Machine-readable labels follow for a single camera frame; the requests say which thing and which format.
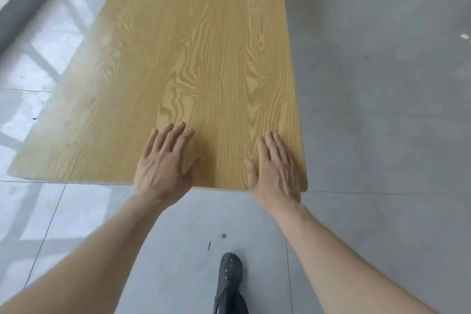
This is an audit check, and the person's left hand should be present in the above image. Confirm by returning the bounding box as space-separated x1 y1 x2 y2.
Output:
131 121 202 212

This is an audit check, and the person's right hand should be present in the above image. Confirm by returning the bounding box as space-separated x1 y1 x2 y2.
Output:
244 131 308 218

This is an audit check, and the person's right forearm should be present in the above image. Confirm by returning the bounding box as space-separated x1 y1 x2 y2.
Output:
270 206 439 314

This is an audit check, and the person's left forearm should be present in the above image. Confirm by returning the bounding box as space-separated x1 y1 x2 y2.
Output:
0 194 176 314

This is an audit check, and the person's black shoe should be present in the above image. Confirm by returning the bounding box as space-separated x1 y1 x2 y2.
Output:
213 252 243 314

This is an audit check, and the wooden table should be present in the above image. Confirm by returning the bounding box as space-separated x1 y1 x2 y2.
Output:
9 0 308 203

